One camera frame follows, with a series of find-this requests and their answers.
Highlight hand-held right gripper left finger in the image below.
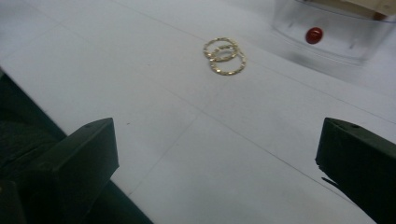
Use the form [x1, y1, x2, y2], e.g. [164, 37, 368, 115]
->
[18, 117, 120, 224]

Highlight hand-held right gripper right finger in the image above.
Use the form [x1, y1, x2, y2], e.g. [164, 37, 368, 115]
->
[315, 117, 396, 224]

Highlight clear plastic box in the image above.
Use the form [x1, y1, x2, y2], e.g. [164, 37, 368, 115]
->
[271, 0, 396, 67]

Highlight gold twisted ring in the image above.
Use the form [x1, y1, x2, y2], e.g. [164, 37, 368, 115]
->
[203, 36, 239, 63]
[208, 45, 247, 77]

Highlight red oval gem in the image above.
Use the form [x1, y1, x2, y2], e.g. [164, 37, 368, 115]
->
[304, 26, 324, 45]

